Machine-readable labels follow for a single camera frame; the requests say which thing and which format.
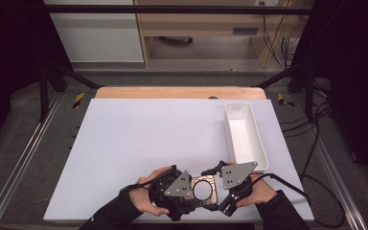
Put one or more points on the yellow black tape strip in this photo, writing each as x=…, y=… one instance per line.
x=284, y=100
x=78, y=100

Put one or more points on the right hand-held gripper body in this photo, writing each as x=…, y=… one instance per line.
x=234, y=175

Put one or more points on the aluminium rail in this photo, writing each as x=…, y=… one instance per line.
x=19, y=163
x=335, y=179

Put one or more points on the black horizontal frame bar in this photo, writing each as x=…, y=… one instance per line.
x=172, y=9

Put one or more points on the black frame stand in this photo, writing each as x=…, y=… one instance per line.
x=46, y=86
x=306, y=86

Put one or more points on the person's right hand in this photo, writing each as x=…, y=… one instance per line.
x=260, y=193

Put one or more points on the black curtain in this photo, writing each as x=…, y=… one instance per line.
x=9, y=48
x=348, y=48

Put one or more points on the white cabinet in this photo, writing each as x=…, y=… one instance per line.
x=96, y=35

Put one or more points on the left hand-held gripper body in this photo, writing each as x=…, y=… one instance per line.
x=179, y=187

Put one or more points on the white wall socket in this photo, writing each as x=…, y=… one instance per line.
x=270, y=2

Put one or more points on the white plastic bin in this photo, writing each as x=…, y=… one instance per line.
x=246, y=137

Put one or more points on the person's left hand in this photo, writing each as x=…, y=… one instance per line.
x=142, y=198

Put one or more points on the wooden desk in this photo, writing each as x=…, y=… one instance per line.
x=204, y=24

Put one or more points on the white table sheet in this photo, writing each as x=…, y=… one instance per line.
x=140, y=143

